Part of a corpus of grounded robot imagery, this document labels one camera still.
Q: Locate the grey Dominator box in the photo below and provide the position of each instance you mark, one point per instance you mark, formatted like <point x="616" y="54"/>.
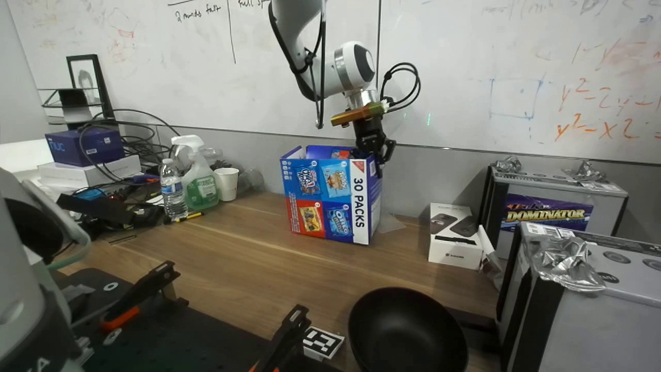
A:
<point x="550" y="212"/>

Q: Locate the black round pan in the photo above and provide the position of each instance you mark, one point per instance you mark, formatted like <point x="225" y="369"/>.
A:
<point x="405" y="333"/>

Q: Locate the black picture frame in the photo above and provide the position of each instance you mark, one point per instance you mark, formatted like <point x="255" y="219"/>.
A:
<point x="90" y="82"/>

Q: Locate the white whiteboard panel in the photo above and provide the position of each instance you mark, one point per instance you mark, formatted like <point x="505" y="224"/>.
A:
<point x="172" y="54"/>
<point x="482" y="69"/>

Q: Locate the crumpled aluminium foil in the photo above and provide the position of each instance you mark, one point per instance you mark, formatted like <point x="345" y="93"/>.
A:
<point x="508" y="166"/>
<point x="589" y="174"/>
<point x="569" y="258"/>

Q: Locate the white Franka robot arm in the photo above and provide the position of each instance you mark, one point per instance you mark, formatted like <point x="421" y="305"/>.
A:
<point x="297" y="27"/>

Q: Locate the black orange bar clamp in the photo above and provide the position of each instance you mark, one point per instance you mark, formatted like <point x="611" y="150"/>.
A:
<point x="286" y="342"/>
<point x="141" y="292"/>

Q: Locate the clear plastic water bottle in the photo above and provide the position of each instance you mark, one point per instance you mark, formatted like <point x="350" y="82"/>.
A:
<point x="172" y="193"/>

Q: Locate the blue 30 packs carton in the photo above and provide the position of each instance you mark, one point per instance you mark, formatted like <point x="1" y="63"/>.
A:
<point x="324" y="199"/>

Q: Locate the black white fiducial tag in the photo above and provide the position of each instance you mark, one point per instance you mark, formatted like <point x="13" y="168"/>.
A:
<point x="324" y="344"/>

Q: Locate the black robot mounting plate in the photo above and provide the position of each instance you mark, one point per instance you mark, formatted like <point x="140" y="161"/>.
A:
<point x="179" y="344"/>

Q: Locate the white paper cup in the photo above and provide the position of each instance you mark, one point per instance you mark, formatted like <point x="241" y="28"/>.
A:
<point x="228" y="184"/>

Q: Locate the dark blue cardboard box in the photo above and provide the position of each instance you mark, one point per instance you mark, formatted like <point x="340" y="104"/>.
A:
<point x="84" y="145"/>

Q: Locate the grey black appliance box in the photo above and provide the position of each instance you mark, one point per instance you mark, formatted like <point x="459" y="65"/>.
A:
<point x="600" y="323"/>

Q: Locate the black electronic equipment pile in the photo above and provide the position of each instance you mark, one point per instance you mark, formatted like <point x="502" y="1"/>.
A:
<point x="104" y="202"/>

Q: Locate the white phone box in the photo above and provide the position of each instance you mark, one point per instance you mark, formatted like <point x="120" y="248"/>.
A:
<point x="456" y="238"/>

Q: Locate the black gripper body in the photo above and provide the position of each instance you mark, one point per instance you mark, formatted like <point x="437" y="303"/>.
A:
<point x="370" y="131"/>

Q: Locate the flat white box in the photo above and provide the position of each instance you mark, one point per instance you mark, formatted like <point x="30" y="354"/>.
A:
<point x="76" y="174"/>

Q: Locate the gold wrist camera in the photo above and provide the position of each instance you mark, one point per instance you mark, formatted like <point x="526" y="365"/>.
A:
<point x="359" y="114"/>

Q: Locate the yellow black pen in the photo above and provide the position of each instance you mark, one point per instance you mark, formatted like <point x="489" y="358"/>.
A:
<point x="186" y="218"/>

